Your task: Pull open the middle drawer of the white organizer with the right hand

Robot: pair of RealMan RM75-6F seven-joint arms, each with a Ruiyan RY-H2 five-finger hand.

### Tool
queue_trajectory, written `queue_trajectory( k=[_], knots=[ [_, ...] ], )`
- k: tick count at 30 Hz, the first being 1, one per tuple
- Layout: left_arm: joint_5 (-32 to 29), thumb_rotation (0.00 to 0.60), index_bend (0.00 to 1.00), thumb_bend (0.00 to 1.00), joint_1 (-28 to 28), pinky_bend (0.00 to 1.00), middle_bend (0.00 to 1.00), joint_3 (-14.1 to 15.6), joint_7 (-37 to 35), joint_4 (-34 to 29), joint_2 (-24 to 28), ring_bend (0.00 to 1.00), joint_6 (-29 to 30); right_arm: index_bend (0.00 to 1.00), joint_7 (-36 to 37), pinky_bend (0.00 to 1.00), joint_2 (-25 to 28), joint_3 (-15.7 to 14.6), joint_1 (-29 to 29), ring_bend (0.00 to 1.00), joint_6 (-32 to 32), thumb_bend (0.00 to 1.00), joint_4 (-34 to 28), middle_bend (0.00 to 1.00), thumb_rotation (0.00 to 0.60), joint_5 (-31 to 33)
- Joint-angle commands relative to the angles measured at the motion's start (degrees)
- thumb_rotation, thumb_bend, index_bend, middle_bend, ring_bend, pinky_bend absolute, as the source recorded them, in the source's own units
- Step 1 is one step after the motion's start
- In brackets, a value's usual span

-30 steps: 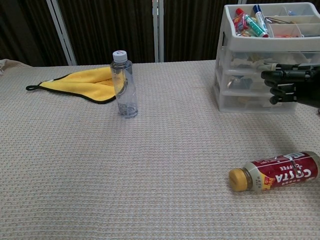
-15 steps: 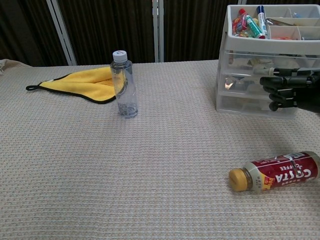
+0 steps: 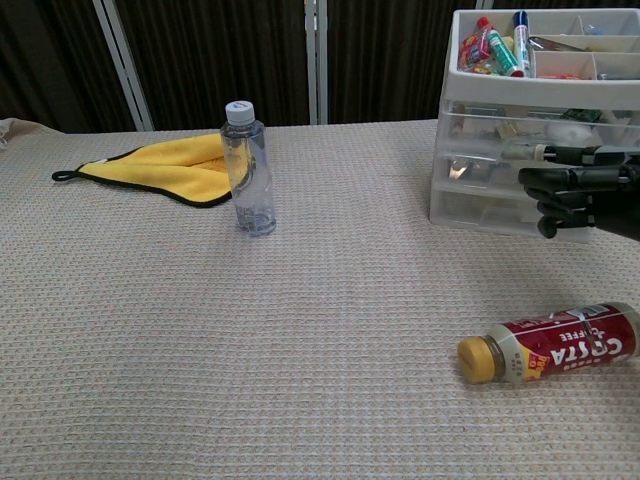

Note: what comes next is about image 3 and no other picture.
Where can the green circuit board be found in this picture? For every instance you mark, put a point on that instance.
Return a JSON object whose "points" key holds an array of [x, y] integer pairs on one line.
{"points": [[582, 114]]}

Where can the yellow binder clip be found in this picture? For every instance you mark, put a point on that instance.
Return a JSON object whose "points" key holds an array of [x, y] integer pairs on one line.
{"points": [[506, 129]]}

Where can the clear plastic water bottle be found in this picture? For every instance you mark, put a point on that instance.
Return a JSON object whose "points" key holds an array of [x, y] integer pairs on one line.
{"points": [[249, 175]]}

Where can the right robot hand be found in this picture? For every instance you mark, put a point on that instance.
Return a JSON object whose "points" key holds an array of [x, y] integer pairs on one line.
{"points": [[600, 195]]}

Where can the yellow microfiber cloth black trim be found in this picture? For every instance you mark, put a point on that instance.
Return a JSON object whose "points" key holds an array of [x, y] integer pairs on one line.
{"points": [[165, 170]]}

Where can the white marker blue cap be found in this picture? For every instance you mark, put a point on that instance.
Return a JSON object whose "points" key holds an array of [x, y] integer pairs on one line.
{"points": [[521, 40]]}

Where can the beige woven tablecloth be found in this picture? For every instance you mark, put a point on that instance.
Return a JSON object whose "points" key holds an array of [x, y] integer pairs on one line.
{"points": [[300, 310]]}

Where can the green marker red cap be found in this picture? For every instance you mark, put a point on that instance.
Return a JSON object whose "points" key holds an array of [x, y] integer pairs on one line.
{"points": [[502, 50]]}

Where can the white cotton wad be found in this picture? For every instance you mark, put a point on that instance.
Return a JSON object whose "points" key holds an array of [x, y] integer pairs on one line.
{"points": [[567, 132]]}

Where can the white plastic drawer organizer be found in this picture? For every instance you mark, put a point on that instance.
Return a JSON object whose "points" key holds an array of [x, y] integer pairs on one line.
{"points": [[460, 85]]}

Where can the red Costa coffee bottle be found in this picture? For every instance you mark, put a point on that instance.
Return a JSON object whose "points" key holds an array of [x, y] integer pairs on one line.
{"points": [[565, 345]]}

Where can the colourful red candy packet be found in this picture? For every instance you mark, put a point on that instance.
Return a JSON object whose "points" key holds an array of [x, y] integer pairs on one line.
{"points": [[475, 47]]}

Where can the black folding screen white frame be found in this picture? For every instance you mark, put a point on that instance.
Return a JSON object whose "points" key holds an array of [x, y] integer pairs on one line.
{"points": [[215, 55]]}

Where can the clear plastic storage bin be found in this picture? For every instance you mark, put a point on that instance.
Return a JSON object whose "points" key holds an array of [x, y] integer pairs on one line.
{"points": [[480, 122]]}

